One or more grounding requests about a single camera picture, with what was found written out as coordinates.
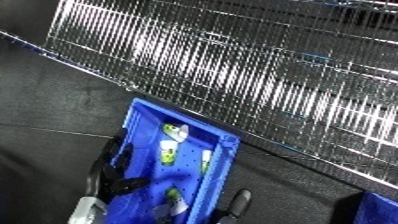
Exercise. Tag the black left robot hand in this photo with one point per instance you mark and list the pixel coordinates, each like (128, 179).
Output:
(109, 173)

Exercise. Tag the pale left robot forearm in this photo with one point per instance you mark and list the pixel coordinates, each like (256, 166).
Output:
(87, 211)

